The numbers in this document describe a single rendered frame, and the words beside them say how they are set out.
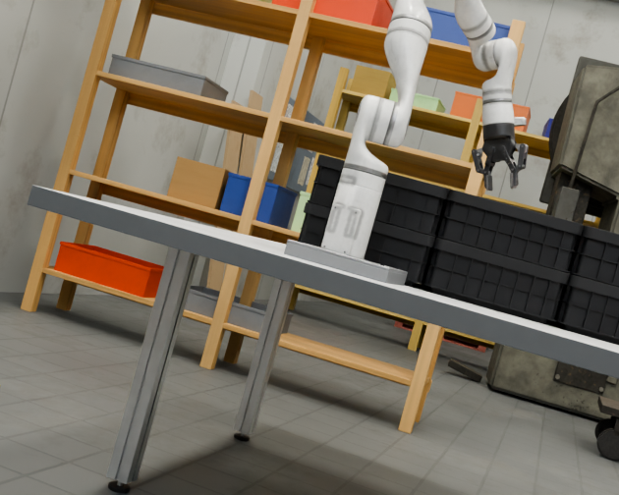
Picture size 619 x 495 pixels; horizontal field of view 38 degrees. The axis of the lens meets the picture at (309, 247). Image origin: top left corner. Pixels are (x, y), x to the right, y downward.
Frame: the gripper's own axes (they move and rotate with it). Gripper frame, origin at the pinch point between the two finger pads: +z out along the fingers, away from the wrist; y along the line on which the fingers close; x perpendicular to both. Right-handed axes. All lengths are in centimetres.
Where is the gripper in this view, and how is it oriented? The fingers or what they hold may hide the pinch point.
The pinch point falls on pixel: (501, 184)
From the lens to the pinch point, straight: 222.4
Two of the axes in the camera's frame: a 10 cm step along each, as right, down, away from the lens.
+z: 0.5, 10.0, -0.2
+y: 8.2, -0.5, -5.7
